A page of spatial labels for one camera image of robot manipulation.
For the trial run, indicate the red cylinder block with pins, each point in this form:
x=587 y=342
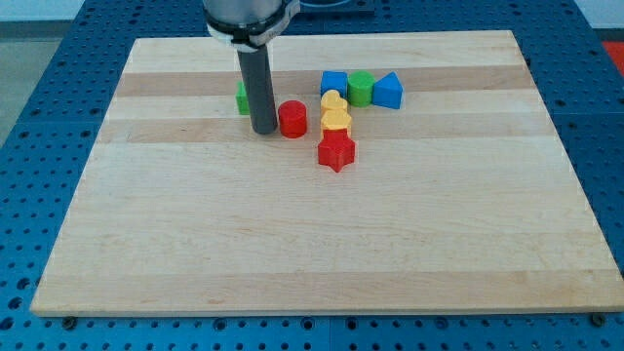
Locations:
x=292 y=118

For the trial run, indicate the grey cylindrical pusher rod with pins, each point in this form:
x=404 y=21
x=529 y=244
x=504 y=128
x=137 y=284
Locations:
x=256 y=73

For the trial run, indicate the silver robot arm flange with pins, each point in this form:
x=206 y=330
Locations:
x=247 y=25

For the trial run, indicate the red star block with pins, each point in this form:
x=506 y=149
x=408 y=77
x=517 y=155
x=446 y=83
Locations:
x=336 y=149

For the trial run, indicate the yellow pentagon block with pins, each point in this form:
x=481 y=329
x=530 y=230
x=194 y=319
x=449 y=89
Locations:
x=336 y=120

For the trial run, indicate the yellow heart block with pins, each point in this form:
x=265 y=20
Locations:
x=332 y=100

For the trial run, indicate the blue cube block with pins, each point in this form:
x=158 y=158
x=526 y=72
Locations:
x=334 y=80

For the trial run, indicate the green block behind rod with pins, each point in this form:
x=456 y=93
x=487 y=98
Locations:
x=242 y=99

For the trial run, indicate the green cylinder block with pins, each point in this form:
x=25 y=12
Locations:
x=359 y=88

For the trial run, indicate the blue triangle block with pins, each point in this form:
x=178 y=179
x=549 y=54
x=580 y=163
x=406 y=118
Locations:
x=388 y=91

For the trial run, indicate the light wooden board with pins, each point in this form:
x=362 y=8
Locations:
x=463 y=201

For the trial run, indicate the red object at right edge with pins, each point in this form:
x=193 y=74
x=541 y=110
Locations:
x=615 y=50

